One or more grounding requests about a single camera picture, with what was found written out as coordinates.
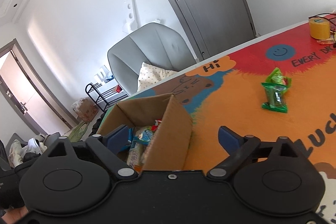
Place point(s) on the green floor mat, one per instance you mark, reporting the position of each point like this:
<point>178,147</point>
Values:
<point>78,132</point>

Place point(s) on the blue snack packet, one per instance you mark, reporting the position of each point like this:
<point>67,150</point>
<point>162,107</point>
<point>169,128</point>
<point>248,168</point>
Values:
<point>143,134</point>

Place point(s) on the black metal rack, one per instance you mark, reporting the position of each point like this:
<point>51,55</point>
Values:
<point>92,84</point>

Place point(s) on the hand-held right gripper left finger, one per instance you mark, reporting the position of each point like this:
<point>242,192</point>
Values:
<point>118,138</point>

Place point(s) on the grey door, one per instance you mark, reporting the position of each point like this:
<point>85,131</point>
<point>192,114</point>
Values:
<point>210,3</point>

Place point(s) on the grey upholstered chair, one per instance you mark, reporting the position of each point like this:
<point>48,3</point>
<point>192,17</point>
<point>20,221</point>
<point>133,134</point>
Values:
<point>157,45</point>

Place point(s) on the long white cake packet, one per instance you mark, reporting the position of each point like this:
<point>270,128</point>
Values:
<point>135,157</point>

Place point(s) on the green red snack packet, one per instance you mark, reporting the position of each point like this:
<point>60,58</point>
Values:
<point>275,77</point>

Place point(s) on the white blue bag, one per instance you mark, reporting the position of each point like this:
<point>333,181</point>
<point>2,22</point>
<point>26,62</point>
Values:
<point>103,74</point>

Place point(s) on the brown cardboard box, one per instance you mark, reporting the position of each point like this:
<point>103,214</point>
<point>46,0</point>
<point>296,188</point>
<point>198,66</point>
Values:
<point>170,140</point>

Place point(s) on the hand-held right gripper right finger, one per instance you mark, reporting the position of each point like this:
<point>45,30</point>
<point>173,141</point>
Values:
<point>228,140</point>

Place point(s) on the pile of clothes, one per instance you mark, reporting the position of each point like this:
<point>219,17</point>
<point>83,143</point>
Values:
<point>32,145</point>

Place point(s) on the small red snack packet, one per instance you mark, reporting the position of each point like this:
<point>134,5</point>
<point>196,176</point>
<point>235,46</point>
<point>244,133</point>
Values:
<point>158,124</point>

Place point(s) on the pale wooden door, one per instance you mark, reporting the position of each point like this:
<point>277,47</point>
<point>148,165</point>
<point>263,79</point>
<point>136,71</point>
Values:
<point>21,87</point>

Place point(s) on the black bag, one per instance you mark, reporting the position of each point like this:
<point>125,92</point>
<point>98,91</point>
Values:
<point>98,124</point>

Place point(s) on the printed cardboard box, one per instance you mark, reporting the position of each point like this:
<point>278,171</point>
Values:
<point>86,111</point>

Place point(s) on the yellow tape roll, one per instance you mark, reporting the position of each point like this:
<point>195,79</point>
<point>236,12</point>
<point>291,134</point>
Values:
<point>319,29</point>

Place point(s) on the green clear snack packet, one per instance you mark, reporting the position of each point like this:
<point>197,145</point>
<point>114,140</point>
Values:
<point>275,99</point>

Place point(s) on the white patterned pillow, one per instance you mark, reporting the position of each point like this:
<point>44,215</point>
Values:
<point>155,75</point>

